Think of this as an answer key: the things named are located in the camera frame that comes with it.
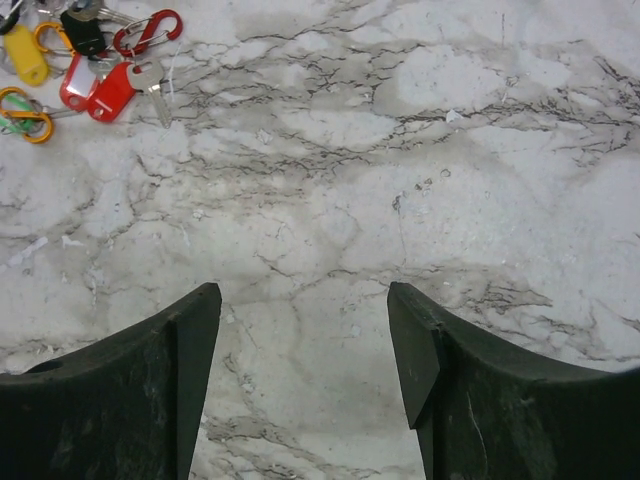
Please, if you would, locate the red tag key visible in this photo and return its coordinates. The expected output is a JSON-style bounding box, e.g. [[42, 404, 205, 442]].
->
[[59, 54, 121, 112], [86, 60, 172, 128]]

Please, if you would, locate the orange carabiner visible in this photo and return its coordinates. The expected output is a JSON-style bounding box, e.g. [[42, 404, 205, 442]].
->
[[1, 87, 55, 144], [33, 21, 76, 56]]

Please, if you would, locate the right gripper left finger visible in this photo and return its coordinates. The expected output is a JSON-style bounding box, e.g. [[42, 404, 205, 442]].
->
[[1, 283, 222, 479]]

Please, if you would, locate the black carabiner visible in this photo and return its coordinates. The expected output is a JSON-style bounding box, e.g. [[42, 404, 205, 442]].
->
[[0, 0, 23, 36]]

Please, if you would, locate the red carabiner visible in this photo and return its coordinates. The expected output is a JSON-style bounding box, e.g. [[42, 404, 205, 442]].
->
[[113, 9, 184, 58]]

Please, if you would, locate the yellow tag key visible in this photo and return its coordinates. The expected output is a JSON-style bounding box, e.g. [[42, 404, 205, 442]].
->
[[3, 24, 49, 86]]

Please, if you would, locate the black tag key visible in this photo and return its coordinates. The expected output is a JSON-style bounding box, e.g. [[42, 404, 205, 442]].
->
[[60, 0, 137, 56]]

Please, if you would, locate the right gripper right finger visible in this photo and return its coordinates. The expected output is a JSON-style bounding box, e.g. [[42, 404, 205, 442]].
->
[[387, 282, 639, 479]]

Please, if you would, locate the green tag key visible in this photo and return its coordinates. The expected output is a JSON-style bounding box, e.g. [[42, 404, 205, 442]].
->
[[1, 93, 79, 143]]

